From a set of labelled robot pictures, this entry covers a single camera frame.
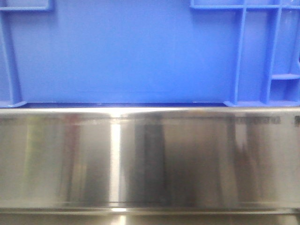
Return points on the large blue plastic bin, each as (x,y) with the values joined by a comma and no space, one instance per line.
(243,53)

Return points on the stainless steel shelf rail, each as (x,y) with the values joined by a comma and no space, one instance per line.
(150,166)

